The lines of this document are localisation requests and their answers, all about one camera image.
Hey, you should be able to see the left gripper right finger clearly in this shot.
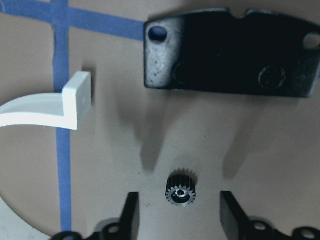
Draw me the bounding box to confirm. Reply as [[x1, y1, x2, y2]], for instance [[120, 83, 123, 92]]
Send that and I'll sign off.
[[219, 191, 276, 240]]

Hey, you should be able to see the black brake pad plate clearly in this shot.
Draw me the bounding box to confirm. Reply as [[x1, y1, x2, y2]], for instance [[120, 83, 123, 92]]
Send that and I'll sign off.
[[143, 8, 320, 98]]

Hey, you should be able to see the white curved plastic bracket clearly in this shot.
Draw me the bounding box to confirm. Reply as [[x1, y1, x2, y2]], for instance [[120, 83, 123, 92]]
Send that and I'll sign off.
[[0, 71, 93, 240]]

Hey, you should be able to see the small black bearing gear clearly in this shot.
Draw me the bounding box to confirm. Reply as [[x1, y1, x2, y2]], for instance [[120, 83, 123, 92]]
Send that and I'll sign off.
[[165, 168, 198, 208]]

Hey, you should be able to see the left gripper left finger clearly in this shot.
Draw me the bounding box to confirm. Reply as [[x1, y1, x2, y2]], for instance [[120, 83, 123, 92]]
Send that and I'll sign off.
[[93, 192, 140, 240]]

